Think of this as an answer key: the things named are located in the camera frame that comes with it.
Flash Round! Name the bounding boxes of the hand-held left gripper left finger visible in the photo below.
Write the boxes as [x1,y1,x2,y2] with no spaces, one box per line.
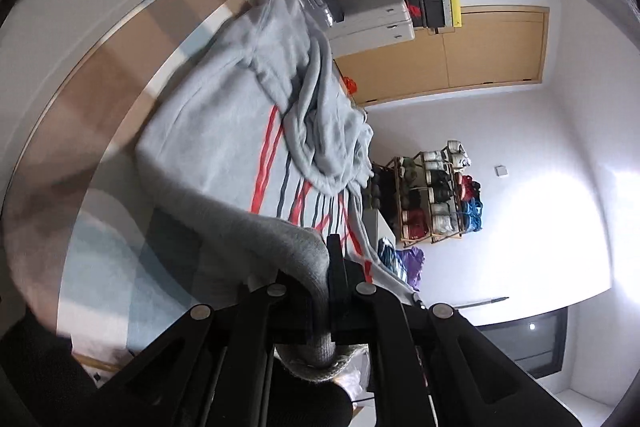
[97,272,321,427]

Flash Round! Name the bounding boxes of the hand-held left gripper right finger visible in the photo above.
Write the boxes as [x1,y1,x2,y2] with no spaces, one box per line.
[326,234,566,427]

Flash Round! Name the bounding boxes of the grey printed hoodie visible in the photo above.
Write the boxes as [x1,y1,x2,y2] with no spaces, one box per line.
[135,0,426,380]

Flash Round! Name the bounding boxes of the blue plaid shirt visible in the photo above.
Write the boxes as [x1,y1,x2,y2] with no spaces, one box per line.
[376,238,408,280]

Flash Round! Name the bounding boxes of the grey bedside bench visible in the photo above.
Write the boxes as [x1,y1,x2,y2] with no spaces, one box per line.
[361,207,403,253]

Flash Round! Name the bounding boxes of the purple bag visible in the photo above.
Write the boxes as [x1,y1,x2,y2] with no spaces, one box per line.
[399,247,426,292]

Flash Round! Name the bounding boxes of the loose pile of shoes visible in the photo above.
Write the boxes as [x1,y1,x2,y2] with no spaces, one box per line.
[367,162,397,210]

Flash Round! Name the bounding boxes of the wooden shoe rack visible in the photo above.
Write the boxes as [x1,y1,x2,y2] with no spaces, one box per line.
[372,139,483,245]

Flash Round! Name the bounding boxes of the rows of assorted shoes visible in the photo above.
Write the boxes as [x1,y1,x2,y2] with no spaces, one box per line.
[397,139,485,240]

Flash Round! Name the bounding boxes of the black television screen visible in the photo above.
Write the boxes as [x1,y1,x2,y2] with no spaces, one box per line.
[475,307,570,380]

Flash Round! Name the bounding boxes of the wooden door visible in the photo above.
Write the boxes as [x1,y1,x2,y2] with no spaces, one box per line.
[334,5,551,108]

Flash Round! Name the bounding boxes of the white drawer cabinet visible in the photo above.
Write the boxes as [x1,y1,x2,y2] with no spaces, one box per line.
[327,0,417,55]

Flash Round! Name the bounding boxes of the black red logo shoe box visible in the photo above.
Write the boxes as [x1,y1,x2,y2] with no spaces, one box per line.
[400,0,426,28]

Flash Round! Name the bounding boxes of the checkered tablecloth table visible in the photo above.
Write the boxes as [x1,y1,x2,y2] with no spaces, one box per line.
[0,0,321,368]

